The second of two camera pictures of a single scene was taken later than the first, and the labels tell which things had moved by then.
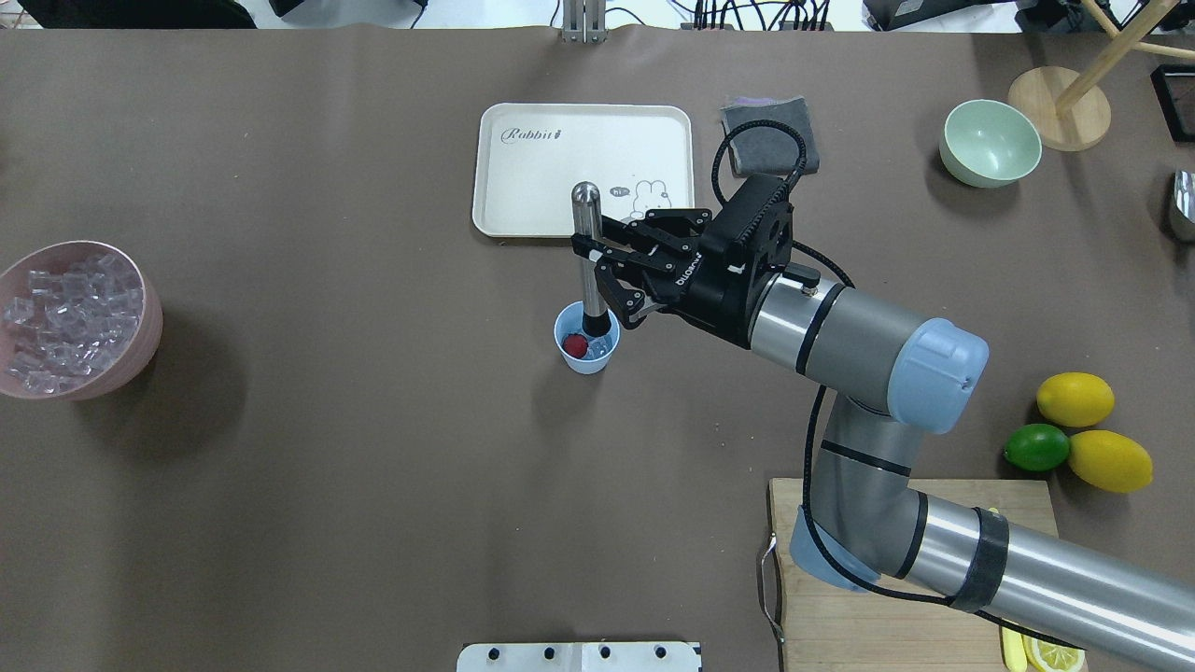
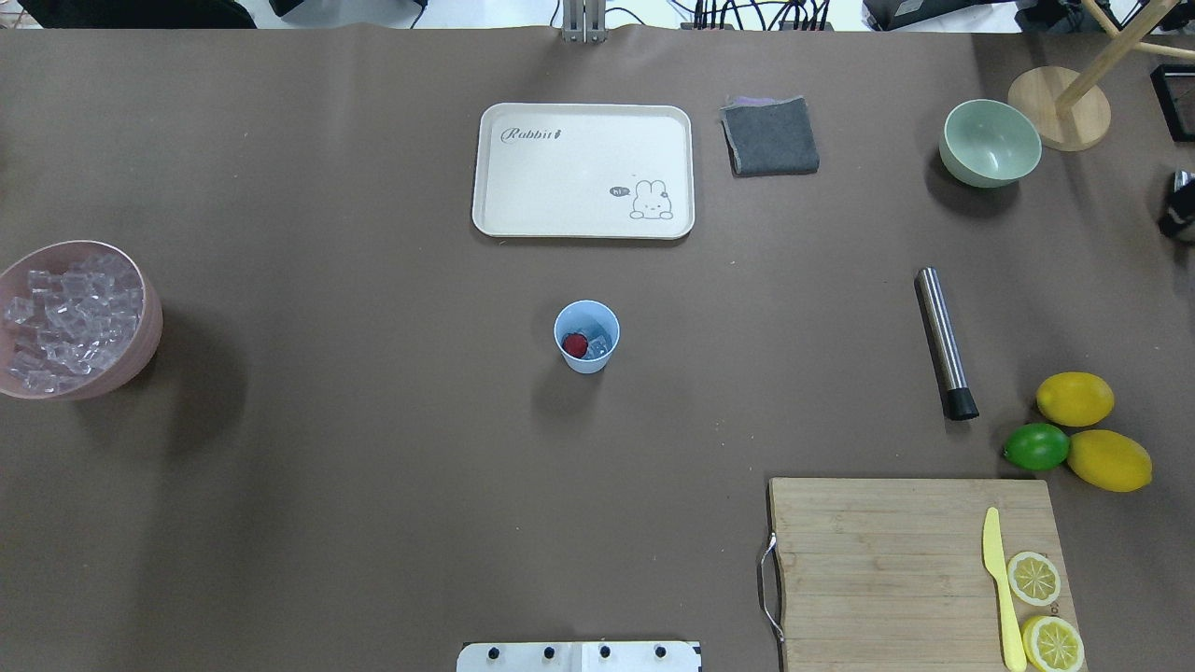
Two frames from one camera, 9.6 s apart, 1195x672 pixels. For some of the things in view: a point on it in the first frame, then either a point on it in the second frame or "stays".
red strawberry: [575, 345] stays
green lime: [1036, 447] stays
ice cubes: [600, 347] stays
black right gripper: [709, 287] -> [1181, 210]
